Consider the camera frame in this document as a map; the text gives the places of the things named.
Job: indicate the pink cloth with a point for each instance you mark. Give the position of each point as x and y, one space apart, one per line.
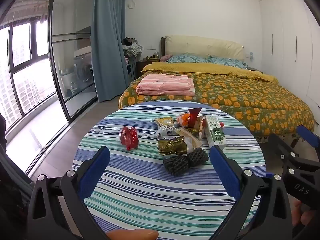
165 57

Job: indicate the white snack packet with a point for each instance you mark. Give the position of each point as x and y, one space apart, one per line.
163 128

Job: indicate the green gold foil wrapper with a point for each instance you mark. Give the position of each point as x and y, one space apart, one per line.
193 130

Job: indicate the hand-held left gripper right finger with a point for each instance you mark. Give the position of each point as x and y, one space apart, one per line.
225 172

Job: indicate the red foil wrapper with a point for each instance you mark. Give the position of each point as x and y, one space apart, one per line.
193 116

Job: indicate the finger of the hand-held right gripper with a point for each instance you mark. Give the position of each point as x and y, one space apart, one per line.
308 135
283 150

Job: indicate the yellow blanket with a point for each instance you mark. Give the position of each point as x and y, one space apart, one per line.
212 68

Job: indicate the person's left hand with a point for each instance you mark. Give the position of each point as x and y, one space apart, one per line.
132 235

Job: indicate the white wardrobe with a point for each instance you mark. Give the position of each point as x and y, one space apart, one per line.
290 42

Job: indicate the green white milk carton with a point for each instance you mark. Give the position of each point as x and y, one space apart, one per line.
216 132

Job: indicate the red plastic bag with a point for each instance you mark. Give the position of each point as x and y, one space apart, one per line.
128 135

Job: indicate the pink striped folded blanket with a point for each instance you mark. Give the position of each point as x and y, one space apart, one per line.
165 85

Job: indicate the ceiling clothes drying rack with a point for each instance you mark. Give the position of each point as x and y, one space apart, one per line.
27 7

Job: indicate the wall socket with blue plug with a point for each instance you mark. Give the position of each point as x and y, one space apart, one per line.
250 55

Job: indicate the teal floral pillow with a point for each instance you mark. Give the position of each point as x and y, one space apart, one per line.
187 58
227 62

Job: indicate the blue green striped tablecloth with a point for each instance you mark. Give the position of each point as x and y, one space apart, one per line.
140 200

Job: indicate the blue grey curtain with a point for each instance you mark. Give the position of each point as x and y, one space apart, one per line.
108 42

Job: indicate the person's right hand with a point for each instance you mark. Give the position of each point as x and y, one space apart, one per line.
297 215

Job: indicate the cream plastic wrapper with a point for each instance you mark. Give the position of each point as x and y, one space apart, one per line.
188 136

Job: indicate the black waffle-textured snack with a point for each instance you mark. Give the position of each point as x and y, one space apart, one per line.
186 162

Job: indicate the cream padded headboard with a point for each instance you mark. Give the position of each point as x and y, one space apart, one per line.
205 46

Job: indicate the grey washing machine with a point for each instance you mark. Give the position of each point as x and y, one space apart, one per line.
83 70

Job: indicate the wooden nightstand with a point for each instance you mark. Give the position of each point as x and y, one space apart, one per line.
146 67

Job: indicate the dark wooden bed leg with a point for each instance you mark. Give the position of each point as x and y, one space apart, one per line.
295 142

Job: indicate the black framed window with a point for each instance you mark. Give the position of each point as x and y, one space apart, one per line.
25 67

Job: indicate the glass sliding door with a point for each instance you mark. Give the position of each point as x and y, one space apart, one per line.
72 42

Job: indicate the orange crumpled wrapper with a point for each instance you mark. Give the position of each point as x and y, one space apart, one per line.
184 118

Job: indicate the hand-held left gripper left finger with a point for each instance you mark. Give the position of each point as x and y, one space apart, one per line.
96 170

